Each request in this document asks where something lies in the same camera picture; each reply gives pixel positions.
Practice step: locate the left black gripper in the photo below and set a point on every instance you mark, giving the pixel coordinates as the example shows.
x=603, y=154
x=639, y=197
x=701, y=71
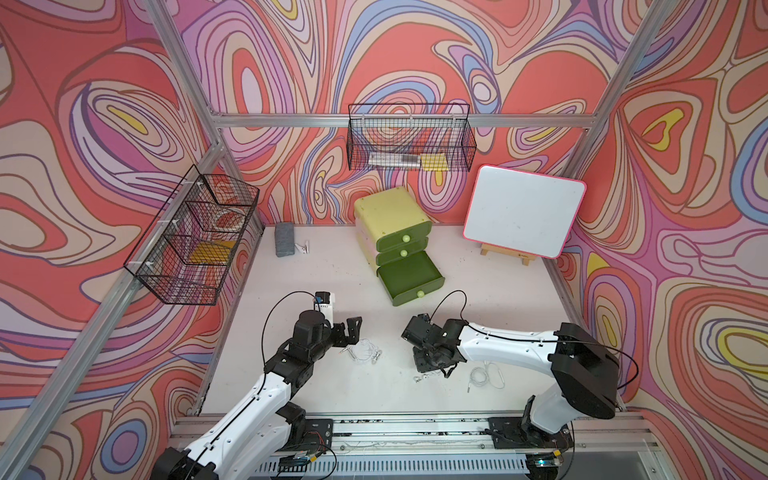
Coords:
x=342, y=340

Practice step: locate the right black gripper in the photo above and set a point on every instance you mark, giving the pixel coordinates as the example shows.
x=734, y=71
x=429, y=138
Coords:
x=422, y=366

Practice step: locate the green yellow drawer cabinet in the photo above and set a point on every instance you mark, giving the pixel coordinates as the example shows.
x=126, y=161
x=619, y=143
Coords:
x=393, y=233

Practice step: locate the white earphones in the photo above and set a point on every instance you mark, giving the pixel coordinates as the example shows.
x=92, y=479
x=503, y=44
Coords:
x=487, y=375
x=437, y=374
x=363, y=352

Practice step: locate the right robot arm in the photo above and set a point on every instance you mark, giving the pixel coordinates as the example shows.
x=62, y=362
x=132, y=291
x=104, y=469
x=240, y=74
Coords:
x=585, y=374

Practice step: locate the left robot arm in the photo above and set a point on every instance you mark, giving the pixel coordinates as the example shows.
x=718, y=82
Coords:
x=265, y=420

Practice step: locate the grey whiteboard eraser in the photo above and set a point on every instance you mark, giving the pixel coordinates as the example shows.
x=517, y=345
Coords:
x=284, y=237

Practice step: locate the wooden whiteboard easel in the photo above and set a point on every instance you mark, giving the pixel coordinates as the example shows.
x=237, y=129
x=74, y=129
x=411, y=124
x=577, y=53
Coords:
x=525, y=258

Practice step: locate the green circuit board right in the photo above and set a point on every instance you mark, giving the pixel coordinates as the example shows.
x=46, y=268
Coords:
x=543, y=460

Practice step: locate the green circuit board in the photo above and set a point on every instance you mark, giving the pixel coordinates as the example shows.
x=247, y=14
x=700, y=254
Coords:
x=295, y=463
x=543, y=460

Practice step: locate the green circuit board left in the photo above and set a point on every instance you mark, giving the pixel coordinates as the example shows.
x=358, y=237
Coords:
x=295, y=463

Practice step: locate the yellow item in left basket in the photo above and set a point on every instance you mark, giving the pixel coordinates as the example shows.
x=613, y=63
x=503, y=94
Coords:
x=217, y=252

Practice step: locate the yellow item in basket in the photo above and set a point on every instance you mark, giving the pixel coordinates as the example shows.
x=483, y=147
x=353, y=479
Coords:
x=435, y=162
x=217, y=252

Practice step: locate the pink framed whiteboard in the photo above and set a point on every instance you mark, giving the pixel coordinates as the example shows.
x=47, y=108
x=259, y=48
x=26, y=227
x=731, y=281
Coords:
x=523, y=211

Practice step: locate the yellow item in back basket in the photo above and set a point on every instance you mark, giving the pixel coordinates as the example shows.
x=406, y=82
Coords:
x=435, y=162

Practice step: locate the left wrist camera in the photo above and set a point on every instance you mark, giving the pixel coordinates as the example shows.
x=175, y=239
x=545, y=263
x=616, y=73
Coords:
x=325, y=303

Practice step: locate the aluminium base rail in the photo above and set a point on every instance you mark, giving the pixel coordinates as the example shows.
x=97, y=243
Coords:
x=453, y=445

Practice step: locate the left wire basket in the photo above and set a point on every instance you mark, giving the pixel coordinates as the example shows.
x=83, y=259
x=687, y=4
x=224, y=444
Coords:
x=202, y=207

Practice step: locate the wire basket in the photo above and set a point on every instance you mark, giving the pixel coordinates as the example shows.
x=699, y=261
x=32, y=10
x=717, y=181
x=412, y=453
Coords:
x=392, y=135
x=202, y=207

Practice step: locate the back wire basket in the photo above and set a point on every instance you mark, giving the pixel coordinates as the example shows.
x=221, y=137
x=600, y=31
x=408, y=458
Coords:
x=392, y=135

